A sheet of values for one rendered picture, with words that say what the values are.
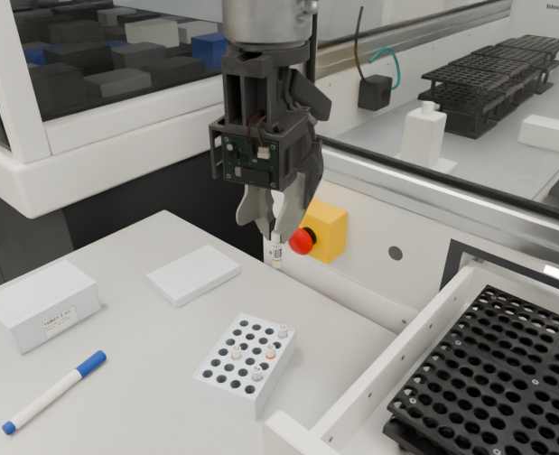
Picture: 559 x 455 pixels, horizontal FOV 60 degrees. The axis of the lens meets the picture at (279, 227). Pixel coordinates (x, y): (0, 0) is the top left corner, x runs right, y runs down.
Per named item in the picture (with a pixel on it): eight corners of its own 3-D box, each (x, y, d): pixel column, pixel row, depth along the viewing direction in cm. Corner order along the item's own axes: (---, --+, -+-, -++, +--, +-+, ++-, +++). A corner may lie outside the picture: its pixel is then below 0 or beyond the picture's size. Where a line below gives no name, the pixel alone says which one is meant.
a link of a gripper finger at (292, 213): (263, 264, 50) (256, 184, 45) (285, 236, 55) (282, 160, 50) (291, 271, 49) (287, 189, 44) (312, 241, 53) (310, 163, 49)
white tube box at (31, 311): (20, 357, 65) (8, 329, 62) (-9, 327, 70) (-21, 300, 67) (103, 308, 73) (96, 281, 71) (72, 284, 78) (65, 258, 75)
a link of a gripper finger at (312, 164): (275, 205, 51) (271, 125, 46) (282, 198, 52) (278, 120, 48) (318, 212, 49) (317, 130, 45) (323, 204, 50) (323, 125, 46)
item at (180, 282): (176, 308, 73) (175, 300, 72) (146, 283, 79) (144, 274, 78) (241, 273, 81) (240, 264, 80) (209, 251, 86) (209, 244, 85)
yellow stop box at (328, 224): (324, 268, 69) (327, 225, 65) (286, 248, 73) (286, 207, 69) (345, 253, 72) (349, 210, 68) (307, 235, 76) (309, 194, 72)
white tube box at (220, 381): (256, 422, 57) (255, 400, 55) (194, 397, 60) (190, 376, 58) (295, 349, 66) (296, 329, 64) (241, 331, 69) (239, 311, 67)
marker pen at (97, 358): (11, 439, 55) (6, 430, 54) (3, 431, 56) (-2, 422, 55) (107, 360, 65) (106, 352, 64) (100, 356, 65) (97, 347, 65)
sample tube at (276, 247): (279, 270, 55) (279, 236, 53) (269, 267, 56) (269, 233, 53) (284, 264, 56) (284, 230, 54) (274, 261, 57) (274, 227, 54)
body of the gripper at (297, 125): (209, 184, 45) (198, 50, 39) (251, 150, 52) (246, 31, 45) (285, 199, 43) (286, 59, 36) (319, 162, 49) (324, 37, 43)
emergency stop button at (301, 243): (306, 261, 67) (307, 237, 65) (284, 250, 70) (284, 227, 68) (319, 252, 69) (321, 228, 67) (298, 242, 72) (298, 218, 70)
